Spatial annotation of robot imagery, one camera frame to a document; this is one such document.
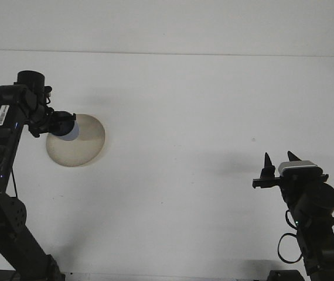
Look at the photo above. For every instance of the pale blue cup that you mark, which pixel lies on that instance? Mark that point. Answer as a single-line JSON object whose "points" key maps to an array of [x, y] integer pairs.
{"points": [[74, 131]]}

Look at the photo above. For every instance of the pale round plate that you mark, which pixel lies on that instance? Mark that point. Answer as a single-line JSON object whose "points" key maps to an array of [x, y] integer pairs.
{"points": [[88, 143]]}

